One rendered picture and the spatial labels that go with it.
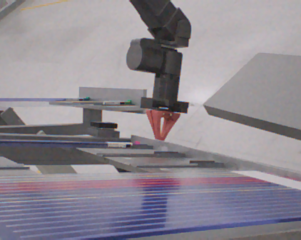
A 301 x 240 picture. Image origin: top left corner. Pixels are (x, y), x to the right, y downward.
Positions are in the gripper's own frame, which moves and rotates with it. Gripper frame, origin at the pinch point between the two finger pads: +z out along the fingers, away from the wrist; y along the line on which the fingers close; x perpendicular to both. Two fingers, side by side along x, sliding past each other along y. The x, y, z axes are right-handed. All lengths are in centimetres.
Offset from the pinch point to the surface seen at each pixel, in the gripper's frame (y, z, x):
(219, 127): -85, 0, 99
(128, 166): 20.6, 2.9, -21.3
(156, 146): 2.3, 1.3, -2.4
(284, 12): -113, -71, 167
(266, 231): 60, 2, -33
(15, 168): 23.2, 2.9, -41.3
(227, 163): 24.0, 1.2, -2.3
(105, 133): -8.1, 0.2, -9.5
